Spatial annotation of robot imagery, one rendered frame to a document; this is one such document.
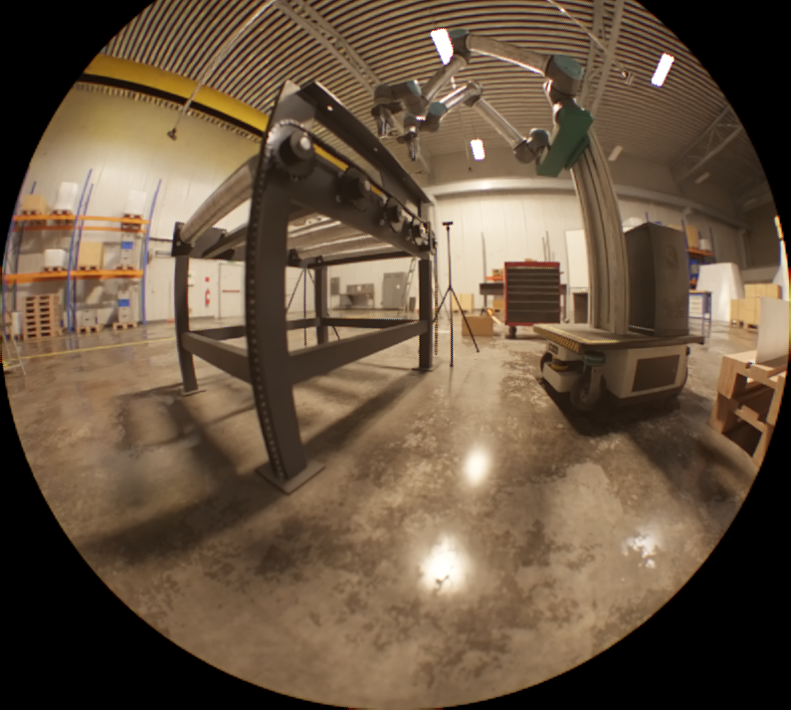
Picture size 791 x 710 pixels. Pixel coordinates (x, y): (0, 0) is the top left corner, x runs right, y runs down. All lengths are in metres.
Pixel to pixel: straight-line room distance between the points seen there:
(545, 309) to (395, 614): 2.92
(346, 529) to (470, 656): 0.36
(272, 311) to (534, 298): 2.77
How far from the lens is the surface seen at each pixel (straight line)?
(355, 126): 1.02
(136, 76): 8.31
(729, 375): 1.24
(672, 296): 1.38
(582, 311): 4.28
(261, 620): 0.51
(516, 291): 2.93
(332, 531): 0.57
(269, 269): 0.54
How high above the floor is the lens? 0.47
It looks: 3 degrees down
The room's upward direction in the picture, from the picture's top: 1 degrees counter-clockwise
